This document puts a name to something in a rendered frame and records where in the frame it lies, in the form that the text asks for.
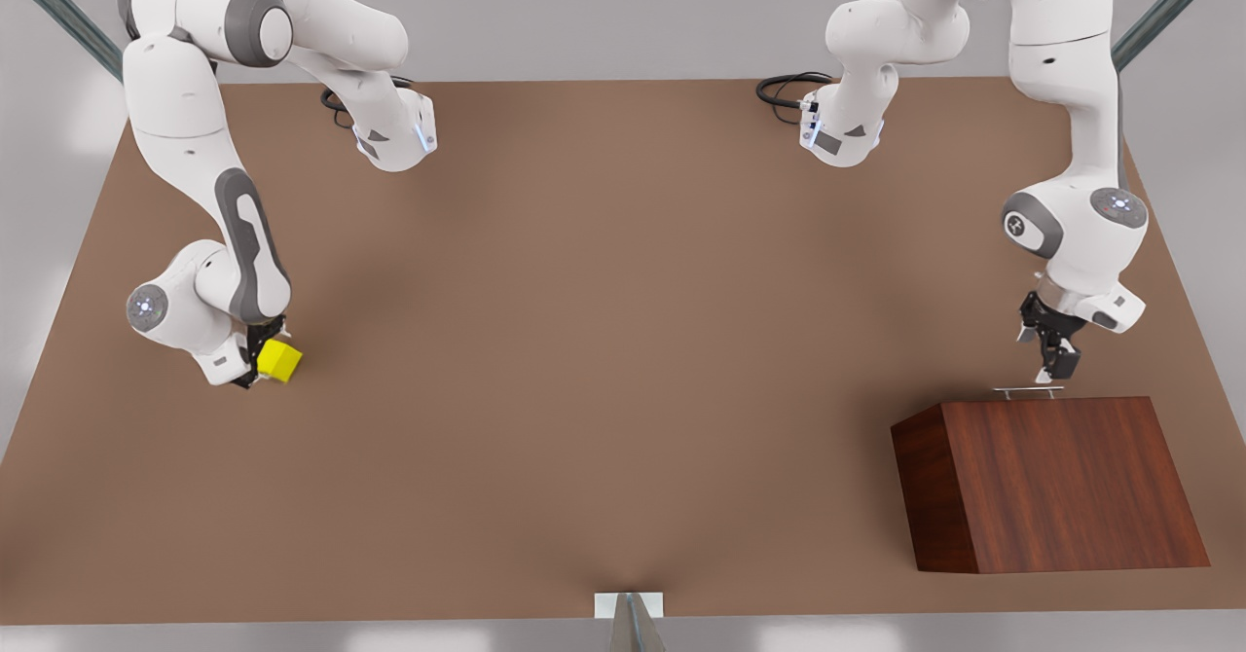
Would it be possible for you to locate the yellow cube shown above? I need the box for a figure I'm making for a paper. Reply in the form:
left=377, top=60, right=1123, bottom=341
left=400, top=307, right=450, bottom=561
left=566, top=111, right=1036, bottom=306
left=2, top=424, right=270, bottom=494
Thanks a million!
left=257, top=342, right=304, bottom=385

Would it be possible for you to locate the white post foot plate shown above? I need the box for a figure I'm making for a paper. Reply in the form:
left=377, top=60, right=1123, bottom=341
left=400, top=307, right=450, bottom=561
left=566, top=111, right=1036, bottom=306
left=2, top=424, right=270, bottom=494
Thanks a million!
left=594, top=592, right=666, bottom=621

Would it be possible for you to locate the silver frame post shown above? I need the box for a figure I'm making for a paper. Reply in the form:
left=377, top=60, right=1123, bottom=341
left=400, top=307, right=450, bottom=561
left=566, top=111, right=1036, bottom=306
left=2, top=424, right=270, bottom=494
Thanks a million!
left=0, top=0, right=127, bottom=83
left=1112, top=0, right=1246, bottom=73
left=609, top=594, right=669, bottom=652

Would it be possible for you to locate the black cable loop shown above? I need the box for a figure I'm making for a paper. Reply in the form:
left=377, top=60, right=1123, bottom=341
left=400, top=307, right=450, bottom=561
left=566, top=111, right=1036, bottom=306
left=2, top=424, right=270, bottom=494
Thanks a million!
left=320, top=75, right=417, bottom=133
left=755, top=71, right=836, bottom=127

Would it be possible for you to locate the dark wooden drawer cabinet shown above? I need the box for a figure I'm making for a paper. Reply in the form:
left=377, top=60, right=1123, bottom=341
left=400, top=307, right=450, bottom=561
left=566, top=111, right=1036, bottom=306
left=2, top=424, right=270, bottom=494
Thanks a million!
left=891, top=396, right=1212, bottom=575

